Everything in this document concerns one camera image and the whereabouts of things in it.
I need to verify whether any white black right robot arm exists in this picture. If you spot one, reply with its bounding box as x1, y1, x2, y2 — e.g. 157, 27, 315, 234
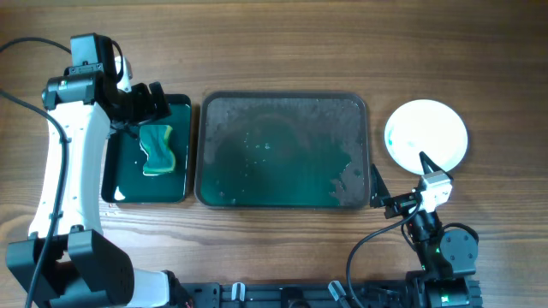
370, 151, 483, 307

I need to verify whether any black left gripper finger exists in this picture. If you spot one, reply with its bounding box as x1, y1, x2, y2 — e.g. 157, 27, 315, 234
130, 83, 153, 125
149, 82, 171, 121

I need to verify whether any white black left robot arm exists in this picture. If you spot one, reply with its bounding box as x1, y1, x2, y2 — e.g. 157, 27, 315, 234
6, 72, 176, 307

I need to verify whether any small black sponge tray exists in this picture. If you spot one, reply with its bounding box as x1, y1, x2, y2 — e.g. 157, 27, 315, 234
101, 94, 192, 204

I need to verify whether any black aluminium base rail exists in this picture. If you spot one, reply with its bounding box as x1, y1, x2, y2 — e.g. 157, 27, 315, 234
170, 280, 485, 308

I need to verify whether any yellow green sponge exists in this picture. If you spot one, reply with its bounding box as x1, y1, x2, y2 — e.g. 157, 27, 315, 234
139, 125, 176, 176

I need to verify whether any large dark serving tray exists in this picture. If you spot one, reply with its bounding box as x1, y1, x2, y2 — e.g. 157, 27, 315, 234
194, 91, 371, 210

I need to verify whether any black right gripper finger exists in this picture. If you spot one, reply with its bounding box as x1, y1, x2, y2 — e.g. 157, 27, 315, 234
419, 151, 453, 180
370, 163, 390, 208

